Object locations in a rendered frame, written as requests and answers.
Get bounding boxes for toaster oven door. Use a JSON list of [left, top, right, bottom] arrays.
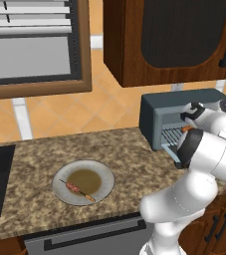
[[160, 142, 186, 169]]

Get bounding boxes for grey toaster oven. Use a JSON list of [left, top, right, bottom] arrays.
[[138, 88, 226, 152]]

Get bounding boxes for kebab skewer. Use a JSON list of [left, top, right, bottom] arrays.
[[59, 178, 97, 203]]

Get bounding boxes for grey round plate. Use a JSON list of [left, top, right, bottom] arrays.
[[52, 159, 115, 206]]

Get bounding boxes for wooden framed window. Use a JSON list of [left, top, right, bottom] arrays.
[[0, 0, 93, 101]]

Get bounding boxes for grey dishwasher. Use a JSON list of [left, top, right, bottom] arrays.
[[22, 213, 156, 255]]

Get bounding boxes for white window blinds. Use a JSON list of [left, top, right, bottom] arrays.
[[0, 0, 72, 37]]

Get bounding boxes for wooden base cupboard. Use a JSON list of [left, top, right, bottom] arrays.
[[0, 235, 29, 255]]

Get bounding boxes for dark wooden wall cupboard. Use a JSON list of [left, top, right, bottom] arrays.
[[103, 0, 226, 89]]

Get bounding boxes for black dishwasher handle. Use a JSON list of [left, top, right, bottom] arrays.
[[43, 219, 147, 252]]

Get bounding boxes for wall cupboard door dark panel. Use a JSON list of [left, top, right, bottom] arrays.
[[121, 0, 226, 88]]

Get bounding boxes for short black cupboard handle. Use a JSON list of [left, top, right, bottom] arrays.
[[215, 212, 226, 241], [204, 214, 220, 243]]

